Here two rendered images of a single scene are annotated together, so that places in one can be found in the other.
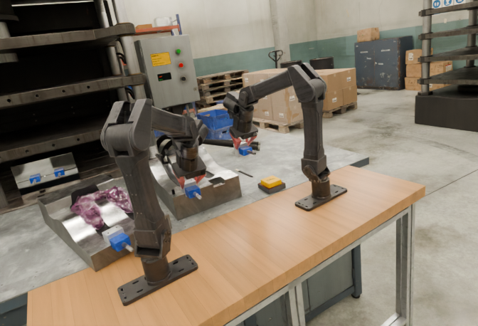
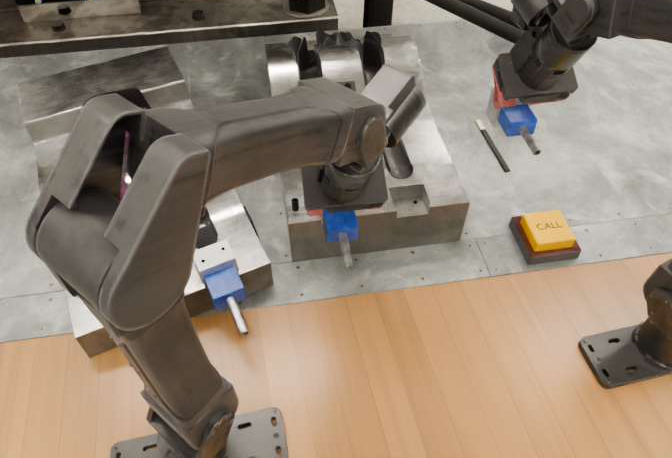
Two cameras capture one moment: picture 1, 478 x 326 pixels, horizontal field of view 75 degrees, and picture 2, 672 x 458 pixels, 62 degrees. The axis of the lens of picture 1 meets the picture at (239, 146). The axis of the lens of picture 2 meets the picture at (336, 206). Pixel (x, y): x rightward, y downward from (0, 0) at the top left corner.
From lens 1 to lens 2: 0.56 m
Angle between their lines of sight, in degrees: 35
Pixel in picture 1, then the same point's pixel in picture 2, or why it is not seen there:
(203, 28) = not seen: outside the picture
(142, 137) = (153, 289)
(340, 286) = not seen: hidden behind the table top
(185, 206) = (315, 242)
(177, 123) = (317, 145)
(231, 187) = (441, 222)
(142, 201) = (156, 387)
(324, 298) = not seen: hidden behind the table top
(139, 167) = (143, 343)
